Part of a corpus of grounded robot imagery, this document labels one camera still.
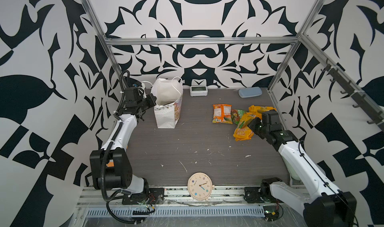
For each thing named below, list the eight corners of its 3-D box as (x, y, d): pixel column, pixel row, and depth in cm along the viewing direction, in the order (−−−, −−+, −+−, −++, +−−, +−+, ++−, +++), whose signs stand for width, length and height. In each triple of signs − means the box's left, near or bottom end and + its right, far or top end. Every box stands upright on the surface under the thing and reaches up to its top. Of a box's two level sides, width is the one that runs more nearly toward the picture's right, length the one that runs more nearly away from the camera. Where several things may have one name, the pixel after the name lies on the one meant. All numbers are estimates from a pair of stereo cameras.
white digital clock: (189, 97, 119) (189, 92, 115) (189, 88, 125) (189, 83, 121) (207, 97, 119) (208, 92, 115) (206, 88, 125) (207, 83, 121)
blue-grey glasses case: (240, 98, 117) (241, 95, 115) (237, 91, 122) (238, 88, 119) (261, 95, 119) (263, 92, 116) (257, 89, 124) (259, 86, 121)
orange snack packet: (212, 123, 102) (213, 121, 99) (211, 106, 111) (211, 104, 109) (234, 123, 102) (235, 121, 100) (230, 106, 111) (231, 104, 109)
